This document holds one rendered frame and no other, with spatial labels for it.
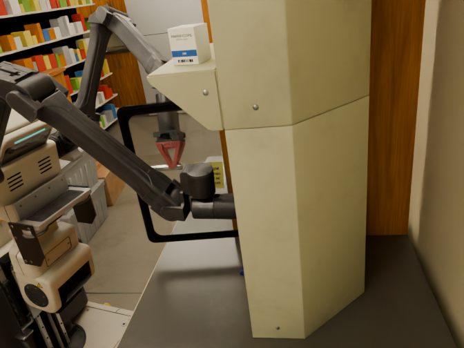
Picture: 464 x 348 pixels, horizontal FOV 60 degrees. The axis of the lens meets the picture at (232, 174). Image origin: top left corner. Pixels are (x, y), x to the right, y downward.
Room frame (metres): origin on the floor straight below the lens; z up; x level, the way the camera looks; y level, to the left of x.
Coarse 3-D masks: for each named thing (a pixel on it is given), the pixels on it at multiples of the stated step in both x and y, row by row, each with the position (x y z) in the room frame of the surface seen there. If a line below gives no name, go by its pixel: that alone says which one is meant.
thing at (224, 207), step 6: (216, 198) 0.76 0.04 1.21; (222, 198) 0.76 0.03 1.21; (228, 198) 0.76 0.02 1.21; (216, 204) 0.75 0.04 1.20; (222, 204) 0.75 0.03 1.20; (228, 204) 0.75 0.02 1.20; (234, 204) 0.75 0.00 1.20; (216, 210) 0.75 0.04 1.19; (222, 210) 0.75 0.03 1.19; (228, 210) 0.74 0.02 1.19; (234, 210) 0.74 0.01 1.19; (216, 216) 0.75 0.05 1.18; (222, 216) 0.75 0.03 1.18; (228, 216) 0.75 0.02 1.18; (234, 216) 0.74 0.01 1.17
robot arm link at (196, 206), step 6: (192, 198) 0.76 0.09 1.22; (210, 198) 0.77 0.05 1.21; (192, 204) 0.76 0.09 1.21; (198, 204) 0.76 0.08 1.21; (204, 204) 0.76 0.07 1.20; (210, 204) 0.76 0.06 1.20; (192, 210) 0.76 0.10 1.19; (198, 210) 0.76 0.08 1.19; (204, 210) 0.75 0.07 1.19; (210, 210) 0.75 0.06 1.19; (198, 216) 0.76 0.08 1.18; (204, 216) 0.76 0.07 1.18; (210, 216) 0.75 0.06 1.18
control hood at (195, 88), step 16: (192, 64) 0.70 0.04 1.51; (208, 64) 0.68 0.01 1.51; (160, 80) 0.64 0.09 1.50; (176, 80) 0.64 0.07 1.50; (192, 80) 0.63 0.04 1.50; (208, 80) 0.63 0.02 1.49; (176, 96) 0.64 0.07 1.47; (192, 96) 0.63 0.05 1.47; (208, 96) 0.63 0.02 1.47; (192, 112) 0.64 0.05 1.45; (208, 112) 0.63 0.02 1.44; (208, 128) 0.63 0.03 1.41
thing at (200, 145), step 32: (160, 128) 0.95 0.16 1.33; (192, 128) 0.94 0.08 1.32; (224, 128) 0.94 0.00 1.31; (160, 160) 0.95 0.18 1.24; (192, 160) 0.95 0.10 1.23; (224, 160) 0.94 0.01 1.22; (224, 192) 0.94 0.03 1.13; (160, 224) 0.96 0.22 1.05; (192, 224) 0.95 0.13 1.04; (224, 224) 0.94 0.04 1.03
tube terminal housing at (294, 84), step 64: (256, 0) 0.61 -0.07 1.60; (320, 0) 0.65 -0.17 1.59; (256, 64) 0.61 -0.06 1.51; (320, 64) 0.64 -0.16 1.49; (256, 128) 0.62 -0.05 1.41; (320, 128) 0.64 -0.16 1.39; (256, 192) 0.62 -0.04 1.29; (320, 192) 0.64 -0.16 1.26; (256, 256) 0.62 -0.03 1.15; (320, 256) 0.64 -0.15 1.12; (256, 320) 0.62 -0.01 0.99; (320, 320) 0.63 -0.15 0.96
